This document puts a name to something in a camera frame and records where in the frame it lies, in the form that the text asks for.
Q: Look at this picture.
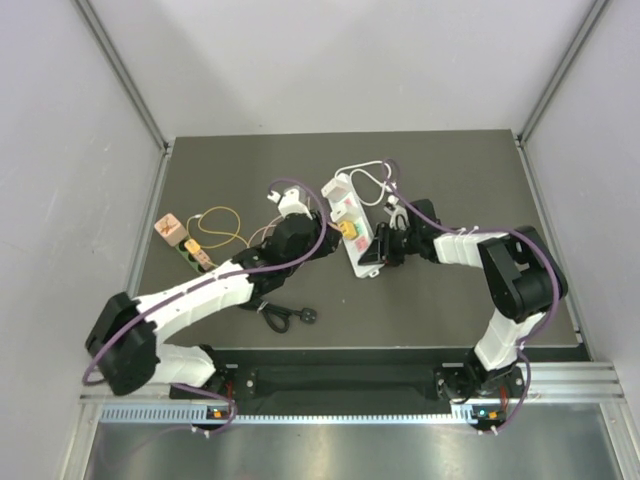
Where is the grey slotted cable duct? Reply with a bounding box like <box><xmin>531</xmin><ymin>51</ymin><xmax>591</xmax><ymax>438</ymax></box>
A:
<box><xmin>98</xmin><ymin>402</ymin><xmax>506</xmax><ymax>426</ymax></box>

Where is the yellow charger cable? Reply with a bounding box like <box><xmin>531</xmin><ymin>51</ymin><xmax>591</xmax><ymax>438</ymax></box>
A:
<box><xmin>187</xmin><ymin>205</ymin><xmax>242</xmax><ymax>250</ymax></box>

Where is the white charger cable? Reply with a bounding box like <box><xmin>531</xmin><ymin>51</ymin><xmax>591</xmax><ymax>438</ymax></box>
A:
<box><xmin>342</xmin><ymin>160</ymin><xmax>404</xmax><ymax>207</ymax></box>

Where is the white power strip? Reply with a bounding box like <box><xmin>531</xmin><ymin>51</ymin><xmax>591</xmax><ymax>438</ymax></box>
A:
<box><xmin>326</xmin><ymin>173</ymin><xmax>382</xmax><ymax>279</ymax></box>

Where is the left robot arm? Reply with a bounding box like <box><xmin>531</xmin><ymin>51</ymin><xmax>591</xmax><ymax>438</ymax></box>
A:
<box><xmin>85</xmin><ymin>212</ymin><xmax>341</xmax><ymax>397</ymax></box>

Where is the white charger plug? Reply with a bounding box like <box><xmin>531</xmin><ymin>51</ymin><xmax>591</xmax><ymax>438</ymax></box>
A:
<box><xmin>321</xmin><ymin>178</ymin><xmax>350</xmax><ymax>202</ymax></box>

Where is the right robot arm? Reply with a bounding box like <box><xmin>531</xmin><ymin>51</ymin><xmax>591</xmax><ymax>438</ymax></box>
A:
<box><xmin>358</xmin><ymin>199</ymin><xmax>568</xmax><ymax>401</ymax></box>

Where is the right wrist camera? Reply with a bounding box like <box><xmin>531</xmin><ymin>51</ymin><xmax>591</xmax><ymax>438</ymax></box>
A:
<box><xmin>383</xmin><ymin>195</ymin><xmax>409</xmax><ymax>230</ymax></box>

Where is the black power cord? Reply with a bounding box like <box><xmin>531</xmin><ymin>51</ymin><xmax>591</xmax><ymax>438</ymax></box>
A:
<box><xmin>234</xmin><ymin>294</ymin><xmax>320</xmax><ymax>335</ymax></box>

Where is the pink giraffe cube charger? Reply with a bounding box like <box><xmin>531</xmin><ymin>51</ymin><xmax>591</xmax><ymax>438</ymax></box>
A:
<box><xmin>154</xmin><ymin>213</ymin><xmax>188</xmax><ymax>247</ymax></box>

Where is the green power strip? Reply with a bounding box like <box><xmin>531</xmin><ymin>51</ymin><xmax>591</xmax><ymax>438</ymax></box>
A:
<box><xmin>175</xmin><ymin>244</ymin><xmax>214</xmax><ymax>274</ymax></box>

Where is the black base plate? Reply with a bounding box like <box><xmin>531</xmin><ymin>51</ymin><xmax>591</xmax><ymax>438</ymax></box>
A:
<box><xmin>170</xmin><ymin>356</ymin><xmax>531</xmax><ymax>430</ymax></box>

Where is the orange small charger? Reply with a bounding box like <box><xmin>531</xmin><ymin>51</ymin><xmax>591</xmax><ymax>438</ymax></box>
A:
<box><xmin>184</xmin><ymin>239</ymin><xmax>211</xmax><ymax>265</ymax></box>

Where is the yellow charger plug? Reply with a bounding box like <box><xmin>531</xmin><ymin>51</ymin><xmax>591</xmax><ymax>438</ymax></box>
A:
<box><xmin>338</xmin><ymin>221</ymin><xmax>360</xmax><ymax>241</ymax></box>

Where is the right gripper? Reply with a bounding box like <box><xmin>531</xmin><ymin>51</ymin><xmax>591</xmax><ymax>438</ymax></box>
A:
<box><xmin>360</xmin><ymin>221</ymin><xmax>423</xmax><ymax>266</ymax></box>

